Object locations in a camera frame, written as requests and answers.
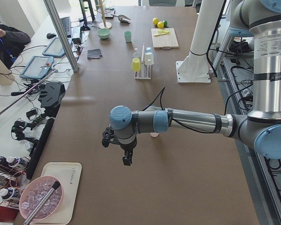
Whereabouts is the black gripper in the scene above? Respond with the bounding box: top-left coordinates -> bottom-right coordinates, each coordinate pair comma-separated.
101,127 -> 133,166

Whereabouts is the pink plastic cup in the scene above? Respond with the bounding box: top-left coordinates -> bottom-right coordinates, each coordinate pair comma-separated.
150,133 -> 159,137

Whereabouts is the green plastic cup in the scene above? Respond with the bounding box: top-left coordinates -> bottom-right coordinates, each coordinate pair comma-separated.
124,31 -> 132,43

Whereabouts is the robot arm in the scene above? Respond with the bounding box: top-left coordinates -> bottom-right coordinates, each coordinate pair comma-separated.
88,7 -> 241,172

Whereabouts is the yellow plastic cup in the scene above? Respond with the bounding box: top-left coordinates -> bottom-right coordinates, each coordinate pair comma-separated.
131,58 -> 141,72

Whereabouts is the cream plastic cup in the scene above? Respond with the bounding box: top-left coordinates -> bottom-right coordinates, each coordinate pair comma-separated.
144,52 -> 154,66

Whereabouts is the grey plastic cup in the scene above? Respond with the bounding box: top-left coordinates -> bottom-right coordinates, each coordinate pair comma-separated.
133,52 -> 141,59

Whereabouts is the light blue plastic cup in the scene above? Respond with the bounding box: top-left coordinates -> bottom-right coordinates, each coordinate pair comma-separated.
145,46 -> 154,53

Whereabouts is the cream plastic tray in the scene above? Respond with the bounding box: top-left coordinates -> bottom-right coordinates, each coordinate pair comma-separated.
31,162 -> 82,225

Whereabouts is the metal rod tool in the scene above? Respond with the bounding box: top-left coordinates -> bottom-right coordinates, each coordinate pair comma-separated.
23,181 -> 60,225

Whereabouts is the pink bowl with ice cubes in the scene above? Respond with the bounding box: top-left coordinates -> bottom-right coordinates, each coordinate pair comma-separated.
19,176 -> 63,221

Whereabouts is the grey folded cloth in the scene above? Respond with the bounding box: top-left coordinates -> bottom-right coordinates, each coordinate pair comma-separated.
87,49 -> 102,59

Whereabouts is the wooden cutting board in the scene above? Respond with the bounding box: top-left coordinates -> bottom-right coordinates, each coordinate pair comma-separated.
151,28 -> 179,49

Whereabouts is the blue teach pendant near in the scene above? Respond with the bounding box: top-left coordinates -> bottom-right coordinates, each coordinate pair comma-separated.
20,56 -> 54,79

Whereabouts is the blue teach pendant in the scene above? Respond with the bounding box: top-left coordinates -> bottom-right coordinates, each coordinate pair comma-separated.
20,56 -> 54,79
42,37 -> 65,58

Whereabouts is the green bowl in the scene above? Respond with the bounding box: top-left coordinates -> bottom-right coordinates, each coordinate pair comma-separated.
97,28 -> 111,39

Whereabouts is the blue teach pendant far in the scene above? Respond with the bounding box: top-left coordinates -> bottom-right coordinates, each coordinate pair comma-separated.
42,37 -> 65,58

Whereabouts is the wooden mug tree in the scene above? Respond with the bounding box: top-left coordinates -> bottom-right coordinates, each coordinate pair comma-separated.
96,0 -> 112,29

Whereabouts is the yellow lemon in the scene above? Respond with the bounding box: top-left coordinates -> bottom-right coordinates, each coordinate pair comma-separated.
157,21 -> 164,29
152,17 -> 159,26

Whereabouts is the metal scoop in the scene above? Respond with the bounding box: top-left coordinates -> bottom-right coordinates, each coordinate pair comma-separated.
111,14 -> 131,23

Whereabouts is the black computer mouse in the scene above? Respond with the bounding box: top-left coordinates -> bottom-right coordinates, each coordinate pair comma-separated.
46,33 -> 56,39

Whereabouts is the black keyboard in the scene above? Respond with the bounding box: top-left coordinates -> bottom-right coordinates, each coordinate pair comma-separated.
60,16 -> 72,38

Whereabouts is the seated person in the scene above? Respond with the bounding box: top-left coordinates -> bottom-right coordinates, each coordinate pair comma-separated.
0,23 -> 31,68

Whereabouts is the white wire cup holder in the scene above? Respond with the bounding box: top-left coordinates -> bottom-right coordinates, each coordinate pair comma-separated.
133,43 -> 153,79

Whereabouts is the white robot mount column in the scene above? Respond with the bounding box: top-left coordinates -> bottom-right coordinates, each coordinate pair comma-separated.
176,0 -> 226,83

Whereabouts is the aluminium frame post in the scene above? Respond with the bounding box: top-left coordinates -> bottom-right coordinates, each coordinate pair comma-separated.
44,0 -> 79,72

